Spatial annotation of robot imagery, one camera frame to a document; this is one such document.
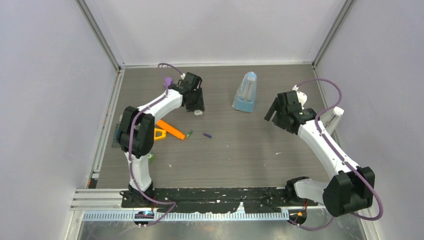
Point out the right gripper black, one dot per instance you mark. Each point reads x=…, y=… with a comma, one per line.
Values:
x=275, y=107

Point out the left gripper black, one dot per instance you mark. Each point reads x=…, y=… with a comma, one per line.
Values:
x=199, y=105

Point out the white remote control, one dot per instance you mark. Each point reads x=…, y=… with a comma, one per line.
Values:
x=198, y=112

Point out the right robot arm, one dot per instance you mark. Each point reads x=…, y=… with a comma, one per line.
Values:
x=350, y=186

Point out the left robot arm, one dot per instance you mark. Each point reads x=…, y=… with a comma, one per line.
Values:
x=136, y=131

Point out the purple cap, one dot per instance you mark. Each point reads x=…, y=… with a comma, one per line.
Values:
x=167, y=82

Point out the purple blue battery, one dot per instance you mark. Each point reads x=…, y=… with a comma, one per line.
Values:
x=207, y=135

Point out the yellow tape measure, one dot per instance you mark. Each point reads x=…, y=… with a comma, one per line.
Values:
x=159, y=134

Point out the green owl toy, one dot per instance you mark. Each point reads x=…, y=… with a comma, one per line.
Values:
x=150, y=156

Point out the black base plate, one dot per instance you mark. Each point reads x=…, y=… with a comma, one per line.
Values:
x=213, y=200

